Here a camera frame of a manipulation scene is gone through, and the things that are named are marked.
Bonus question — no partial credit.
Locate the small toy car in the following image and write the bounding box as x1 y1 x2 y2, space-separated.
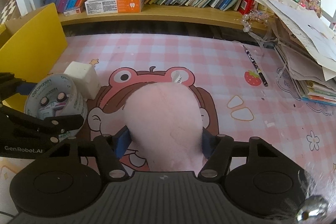
37 92 68 120

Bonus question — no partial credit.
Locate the clear tape roll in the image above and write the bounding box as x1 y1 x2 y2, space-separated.
24 74 88 119

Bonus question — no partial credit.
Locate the pink plush toy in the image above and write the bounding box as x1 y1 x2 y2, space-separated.
123 70 206 173

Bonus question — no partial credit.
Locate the white foam cube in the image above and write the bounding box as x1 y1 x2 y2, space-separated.
64 61 101 100

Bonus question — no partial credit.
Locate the yellow cardboard box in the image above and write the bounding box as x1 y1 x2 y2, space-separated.
0 2 68 113

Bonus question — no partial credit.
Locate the pink checkered desk mat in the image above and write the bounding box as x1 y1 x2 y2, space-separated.
0 33 336 214

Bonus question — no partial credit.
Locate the black patterned pen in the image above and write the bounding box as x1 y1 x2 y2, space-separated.
243 46 268 87

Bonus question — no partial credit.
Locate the small red white box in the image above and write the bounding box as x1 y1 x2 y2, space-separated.
63 6 84 16

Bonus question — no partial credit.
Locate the lower orange toothpaste box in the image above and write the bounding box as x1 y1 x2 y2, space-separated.
85 0 143 15

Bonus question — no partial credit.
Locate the stack of papers and books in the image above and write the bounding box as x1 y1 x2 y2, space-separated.
254 0 335 106

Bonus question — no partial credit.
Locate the wooden shelf board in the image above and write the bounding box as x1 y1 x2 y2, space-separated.
57 4 274 36

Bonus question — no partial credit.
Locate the bead string ornament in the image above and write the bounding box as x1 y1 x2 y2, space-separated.
241 10 271 33

